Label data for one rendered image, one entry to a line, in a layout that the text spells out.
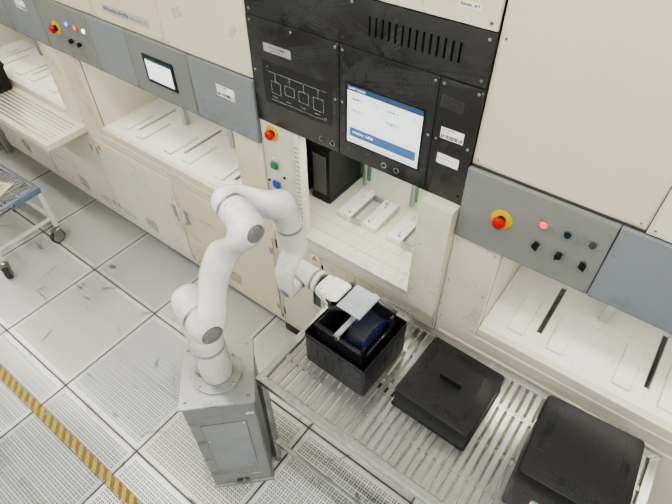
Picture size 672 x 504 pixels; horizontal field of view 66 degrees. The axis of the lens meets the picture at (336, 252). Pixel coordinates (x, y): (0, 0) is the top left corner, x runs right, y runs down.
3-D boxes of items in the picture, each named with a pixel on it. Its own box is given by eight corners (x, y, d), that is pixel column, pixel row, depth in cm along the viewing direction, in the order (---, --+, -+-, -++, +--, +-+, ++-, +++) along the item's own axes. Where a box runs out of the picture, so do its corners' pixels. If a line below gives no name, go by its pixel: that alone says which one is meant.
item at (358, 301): (353, 318, 213) (355, 266, 190) (394, 344, 204) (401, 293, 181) (315, 358, 200) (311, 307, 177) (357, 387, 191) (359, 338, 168)
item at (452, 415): (390, 403, 187) (392, 384, 178) (432, 348, 203) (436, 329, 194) (462, 452, 175) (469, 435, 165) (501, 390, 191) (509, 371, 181)
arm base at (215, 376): (190, 398, 189) (179, 371, 176) (193, 354, 202) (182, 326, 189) (242, 391, 191) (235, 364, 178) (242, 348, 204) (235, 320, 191)
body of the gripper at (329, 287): (329, 280, 194) (352, 295, 189) (311, 297, 188) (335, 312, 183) (328, 267, 188) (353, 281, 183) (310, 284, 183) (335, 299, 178)
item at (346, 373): (349, 312, 216) (349, 286, 204) (404, 347, 204) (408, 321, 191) (305, 357, 201) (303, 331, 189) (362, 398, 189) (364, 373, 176)
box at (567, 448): (498, 501, 164) (517, 470, 146) (528, 428, 180) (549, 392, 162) (590, 557, 153) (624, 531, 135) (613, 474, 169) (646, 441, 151)
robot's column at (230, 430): (214, 488, 240) (177, 411, 186) (215, 431, 260) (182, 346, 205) (274, 479, 243) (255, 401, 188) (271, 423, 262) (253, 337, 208)
